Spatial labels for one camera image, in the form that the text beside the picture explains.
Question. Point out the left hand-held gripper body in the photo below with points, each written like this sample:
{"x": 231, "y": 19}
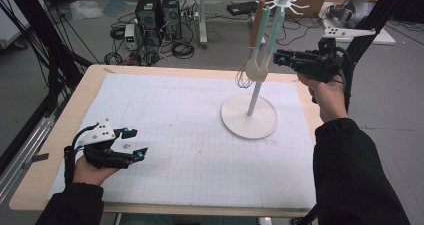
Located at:
{"x": 100, "y": 135}

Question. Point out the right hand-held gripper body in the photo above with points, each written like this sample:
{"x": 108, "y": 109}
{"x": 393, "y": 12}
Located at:
{"x": 316, "y": 63}

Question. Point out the white round lamp base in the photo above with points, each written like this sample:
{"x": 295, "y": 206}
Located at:
{"x": 240, "y": 121}

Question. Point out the person's right hand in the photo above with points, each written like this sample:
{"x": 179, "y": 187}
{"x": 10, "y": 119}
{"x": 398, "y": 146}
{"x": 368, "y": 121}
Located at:
{"x": 328, "y": 98}

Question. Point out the person's left hand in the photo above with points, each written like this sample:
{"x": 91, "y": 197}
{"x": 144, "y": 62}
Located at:
{"x": 88, "y": 175}

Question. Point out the grey headset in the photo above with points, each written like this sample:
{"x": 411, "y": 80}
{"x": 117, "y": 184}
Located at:
{"x": 350, "y": 10}

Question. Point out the black flat device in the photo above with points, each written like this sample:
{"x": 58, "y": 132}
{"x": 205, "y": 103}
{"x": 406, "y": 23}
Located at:
{"x": 241, "y": 7}

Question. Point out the grey tape piece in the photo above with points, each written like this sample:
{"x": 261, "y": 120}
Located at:
{"x": 40, "y": 157}

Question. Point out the white board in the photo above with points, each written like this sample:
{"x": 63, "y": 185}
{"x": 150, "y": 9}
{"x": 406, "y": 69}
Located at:
{"x": 383, "y": 38}

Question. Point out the grey bench power supply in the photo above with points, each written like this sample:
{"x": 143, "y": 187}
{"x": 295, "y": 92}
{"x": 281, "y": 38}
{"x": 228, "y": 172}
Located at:
{"x": 130, "y": 36}

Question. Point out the black computer tower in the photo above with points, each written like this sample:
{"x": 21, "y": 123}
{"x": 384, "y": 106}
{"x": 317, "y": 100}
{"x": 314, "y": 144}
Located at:
{"x": 148, "y": 15}
{"x": 171, "y": 15}

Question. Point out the clear plastic bag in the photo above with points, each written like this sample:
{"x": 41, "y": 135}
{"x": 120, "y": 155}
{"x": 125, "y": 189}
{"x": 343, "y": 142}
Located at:
{"x": 85, "y": 10}

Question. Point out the black metal frame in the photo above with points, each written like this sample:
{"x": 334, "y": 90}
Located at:
{"x": 373, "y": 21}
{"x": 50, "y": 45}

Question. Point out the aluminium rail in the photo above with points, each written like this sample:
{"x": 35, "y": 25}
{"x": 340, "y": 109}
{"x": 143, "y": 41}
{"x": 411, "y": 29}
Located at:
{"x": 23, "y": 158}

